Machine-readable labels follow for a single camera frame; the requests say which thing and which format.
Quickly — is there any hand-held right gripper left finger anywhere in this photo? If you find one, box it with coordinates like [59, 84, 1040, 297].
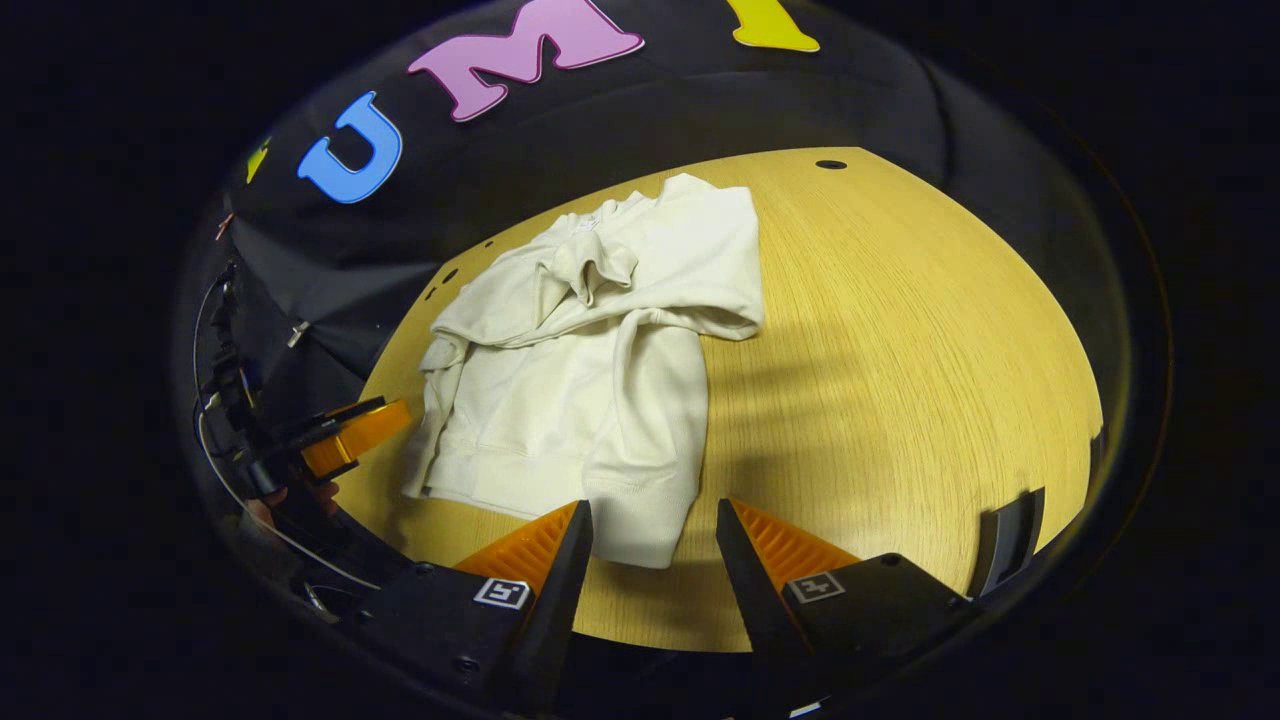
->
[340, 500, 595, 716]

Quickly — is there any black backdrop cloth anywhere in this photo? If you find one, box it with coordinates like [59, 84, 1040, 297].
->
[175, 0, 1136, 471]

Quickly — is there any white sweatshirt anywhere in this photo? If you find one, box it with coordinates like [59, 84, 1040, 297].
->
[402, 173, 766, 571]

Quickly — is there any black curved object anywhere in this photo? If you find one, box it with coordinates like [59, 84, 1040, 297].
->
[968, 487, 1047, 599]

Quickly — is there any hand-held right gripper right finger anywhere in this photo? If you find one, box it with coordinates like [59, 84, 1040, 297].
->
[715, 498, 986, 701]

